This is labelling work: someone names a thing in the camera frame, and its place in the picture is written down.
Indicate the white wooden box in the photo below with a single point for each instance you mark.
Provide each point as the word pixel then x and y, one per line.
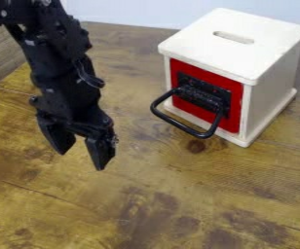
pixel 248 48

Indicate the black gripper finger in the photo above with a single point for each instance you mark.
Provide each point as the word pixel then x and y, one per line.
pixel 59 138
pixel 102 150

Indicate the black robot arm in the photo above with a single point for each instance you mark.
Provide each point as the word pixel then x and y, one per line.
pixel 54 43

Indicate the red drawer front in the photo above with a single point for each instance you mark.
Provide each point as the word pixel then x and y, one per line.
pixel 206 93

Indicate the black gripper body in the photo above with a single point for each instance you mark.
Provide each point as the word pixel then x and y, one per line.
pixel 69 100

